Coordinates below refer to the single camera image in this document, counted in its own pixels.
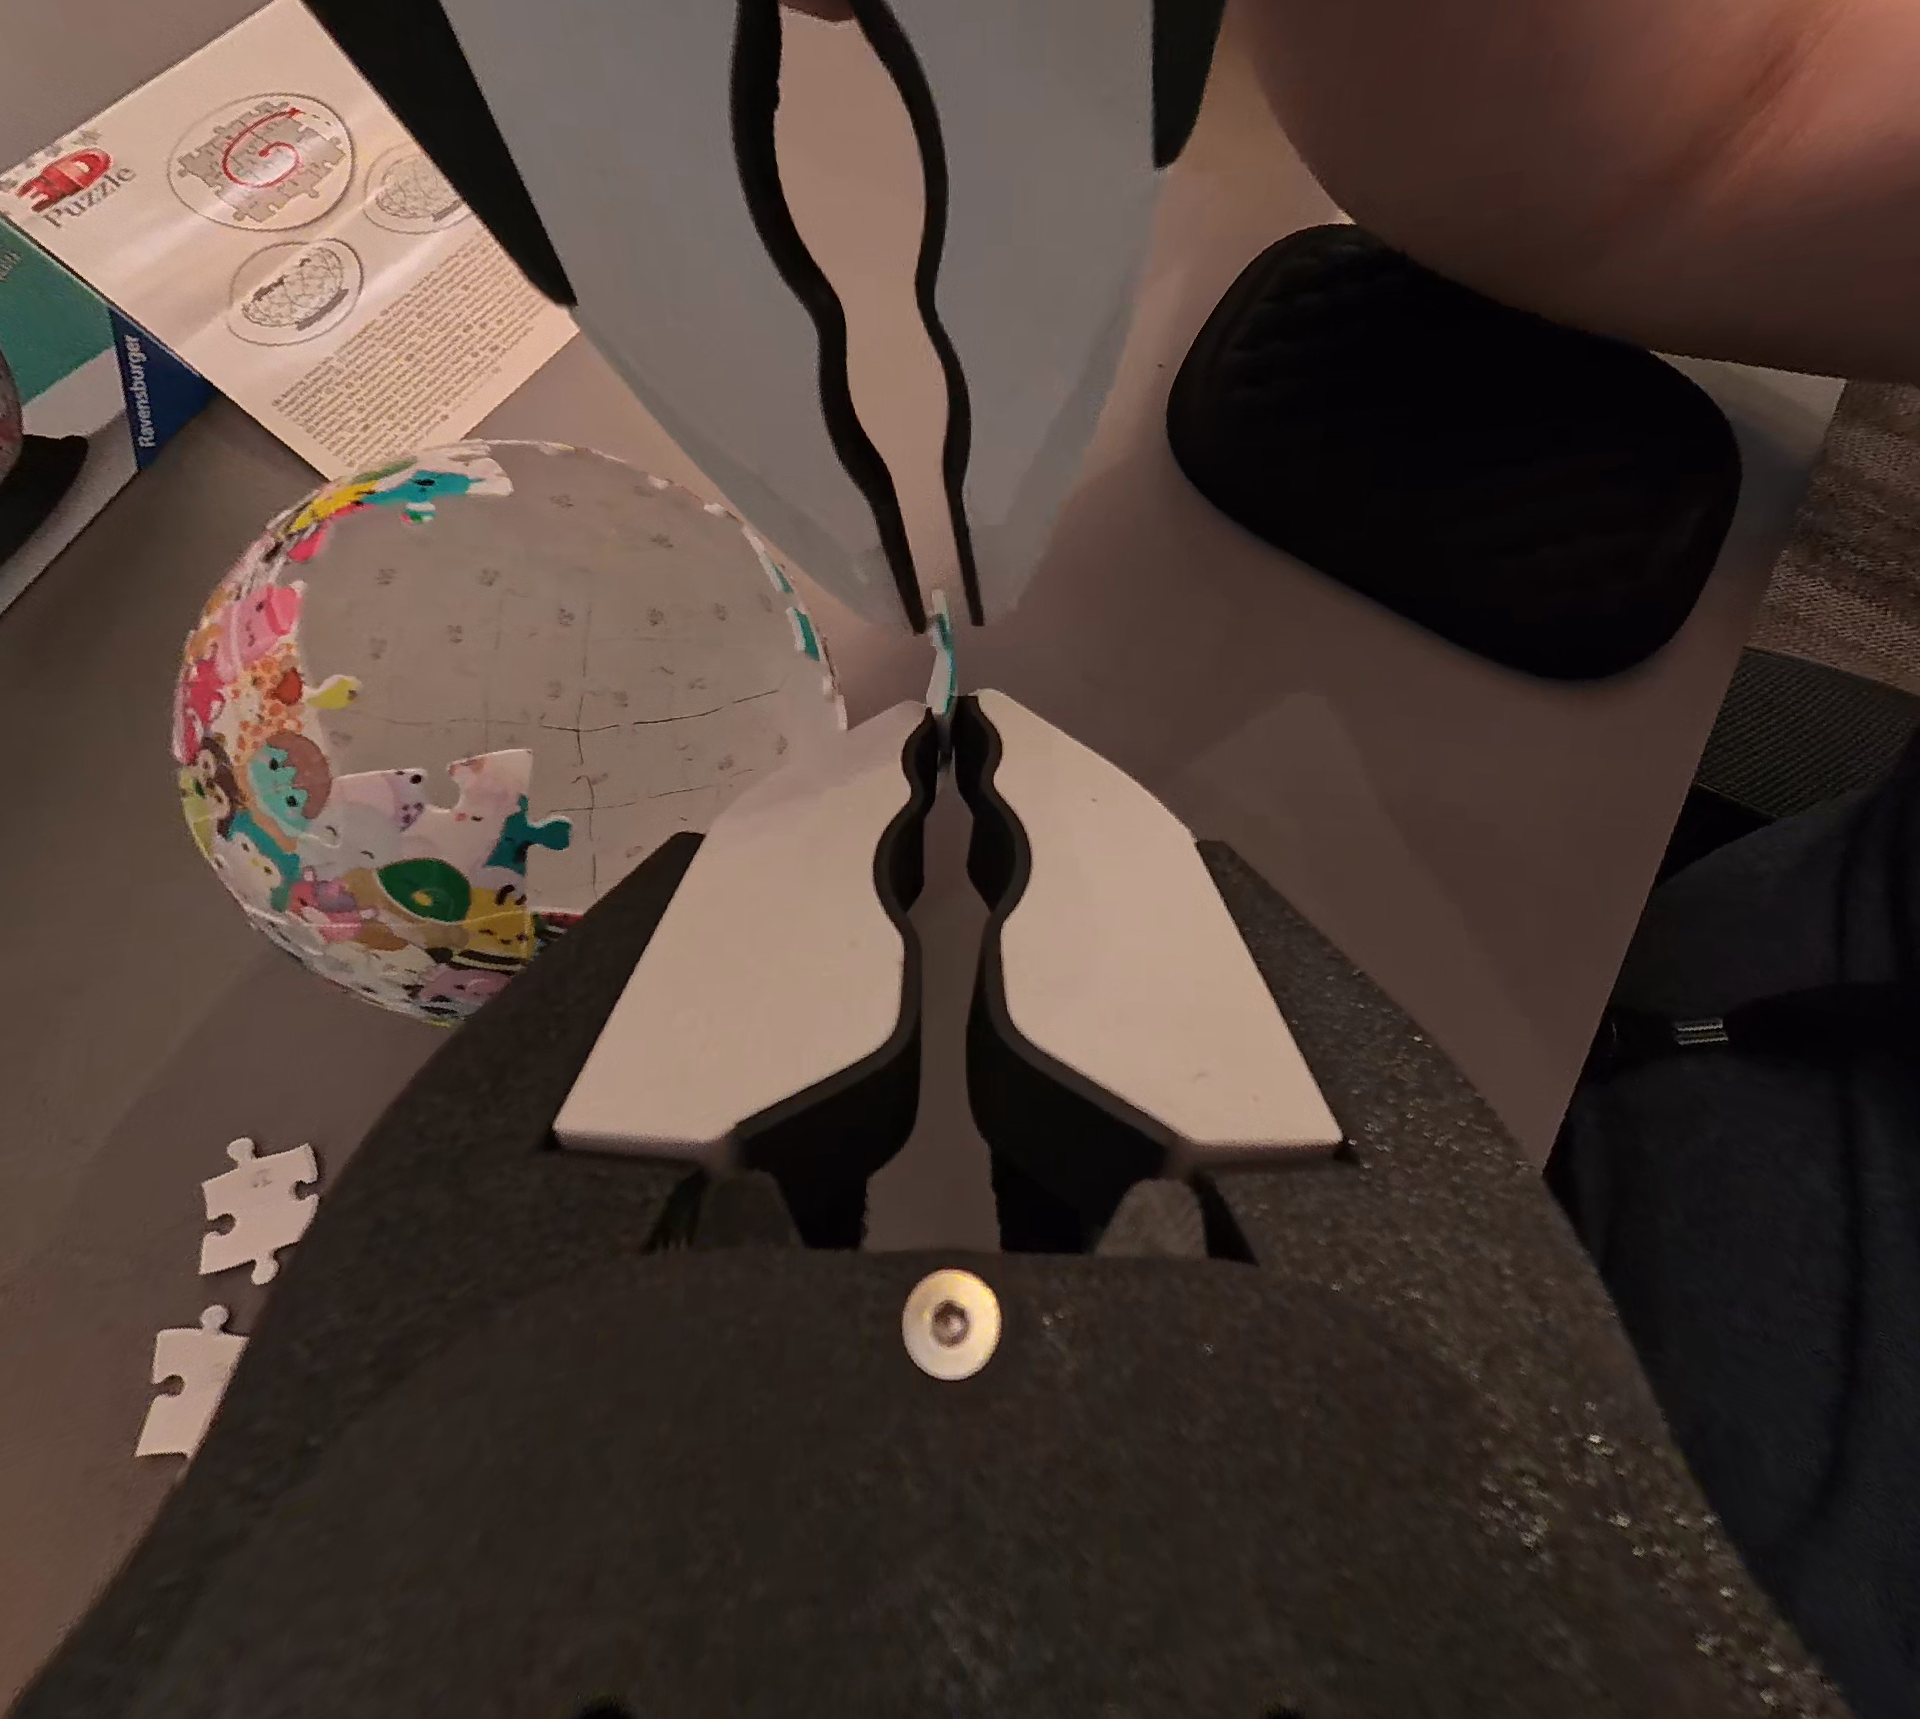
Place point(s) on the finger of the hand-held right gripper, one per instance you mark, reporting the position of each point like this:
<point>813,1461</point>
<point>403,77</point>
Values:
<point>1049,172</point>
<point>631,172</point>

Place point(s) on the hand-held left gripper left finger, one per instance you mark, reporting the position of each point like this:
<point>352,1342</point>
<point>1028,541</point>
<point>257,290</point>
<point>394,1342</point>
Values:
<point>749,985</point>

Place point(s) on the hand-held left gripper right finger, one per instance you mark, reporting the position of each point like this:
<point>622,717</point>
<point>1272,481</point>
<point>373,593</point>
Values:
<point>1155,985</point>

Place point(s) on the curved puzzle piece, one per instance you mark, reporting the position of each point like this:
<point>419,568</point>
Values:
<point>940,654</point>

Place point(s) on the colourful puzzle ball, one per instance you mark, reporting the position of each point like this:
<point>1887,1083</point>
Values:
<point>495,670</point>

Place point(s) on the person's right forearm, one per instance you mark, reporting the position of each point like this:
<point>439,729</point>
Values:
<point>1501,67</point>

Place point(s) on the puzzle box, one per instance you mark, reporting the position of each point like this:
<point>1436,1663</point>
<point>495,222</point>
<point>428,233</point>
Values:
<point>76,400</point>

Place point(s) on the loose white puzzle piece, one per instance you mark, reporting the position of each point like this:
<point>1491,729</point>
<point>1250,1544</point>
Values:
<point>259,1210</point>
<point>189,1383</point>

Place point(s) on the white instruction sheet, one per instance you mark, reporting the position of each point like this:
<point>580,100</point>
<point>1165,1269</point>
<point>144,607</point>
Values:
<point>344,294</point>

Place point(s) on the black wrist rest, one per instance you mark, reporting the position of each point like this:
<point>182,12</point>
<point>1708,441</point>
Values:
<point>1458,445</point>

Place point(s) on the person's dark blue clothing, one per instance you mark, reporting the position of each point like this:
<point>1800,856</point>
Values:
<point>1756,1223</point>

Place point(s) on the grey mesh office chair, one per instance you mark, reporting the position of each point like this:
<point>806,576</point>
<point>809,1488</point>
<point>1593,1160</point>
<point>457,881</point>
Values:
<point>1817,729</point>

